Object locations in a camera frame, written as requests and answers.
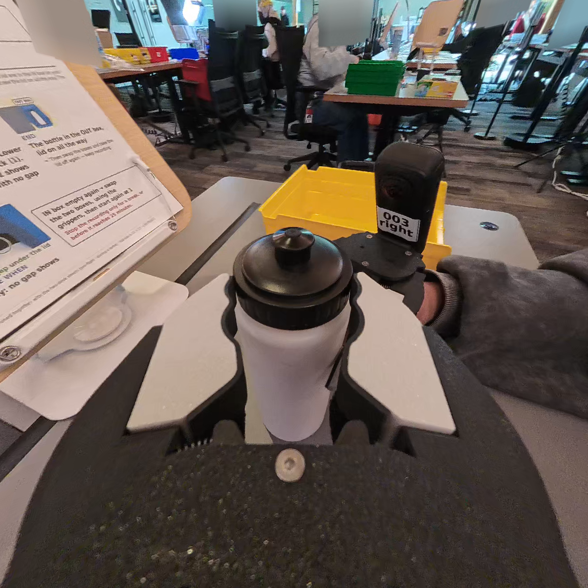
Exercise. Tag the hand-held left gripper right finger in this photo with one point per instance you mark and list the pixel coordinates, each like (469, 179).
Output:
(399, 367)

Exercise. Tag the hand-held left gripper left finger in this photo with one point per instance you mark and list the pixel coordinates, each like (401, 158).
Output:
(188, 367)

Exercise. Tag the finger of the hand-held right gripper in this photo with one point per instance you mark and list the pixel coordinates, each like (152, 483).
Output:
(334, 370)

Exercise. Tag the white plastic bottle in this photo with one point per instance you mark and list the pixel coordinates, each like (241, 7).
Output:
(289, 367)

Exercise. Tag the yellow plastic bin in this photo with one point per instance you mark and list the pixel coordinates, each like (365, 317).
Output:
(330, 202)

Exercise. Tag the black bottle lid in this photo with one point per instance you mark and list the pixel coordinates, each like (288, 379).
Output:
(289, 280)

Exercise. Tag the person's right hand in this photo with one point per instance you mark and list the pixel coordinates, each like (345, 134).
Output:
(429, 301)

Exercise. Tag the round metal desk fitting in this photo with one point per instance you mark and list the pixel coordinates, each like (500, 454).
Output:
(489, 225)

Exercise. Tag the wooden top table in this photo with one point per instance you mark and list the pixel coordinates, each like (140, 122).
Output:
(395, 99)

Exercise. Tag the yellow box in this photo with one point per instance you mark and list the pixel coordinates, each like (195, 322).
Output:
(436, 87)

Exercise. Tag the stack of green bins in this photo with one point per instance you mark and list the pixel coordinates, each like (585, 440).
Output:
(374, 78)

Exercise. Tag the black office chair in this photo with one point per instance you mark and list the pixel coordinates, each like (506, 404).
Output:
(252, 69)
(291, 69)
(220, 78)

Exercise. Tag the tan cardboard sign board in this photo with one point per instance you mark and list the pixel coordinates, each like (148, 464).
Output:
(438, 23)

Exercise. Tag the printed instruction sheet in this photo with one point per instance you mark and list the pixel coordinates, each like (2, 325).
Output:
(69, 160)

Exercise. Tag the red chair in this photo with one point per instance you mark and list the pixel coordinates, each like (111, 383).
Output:
(195, 78)

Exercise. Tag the blue plastic bin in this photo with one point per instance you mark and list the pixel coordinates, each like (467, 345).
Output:
(183, 53)

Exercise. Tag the red plastic bin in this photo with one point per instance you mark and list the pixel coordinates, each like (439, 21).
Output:
(157, 53)

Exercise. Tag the row of yellow bins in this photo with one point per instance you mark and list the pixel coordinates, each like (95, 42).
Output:
(126, 54)

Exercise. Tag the studio light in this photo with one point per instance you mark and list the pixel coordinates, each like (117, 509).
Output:
(190, 9)

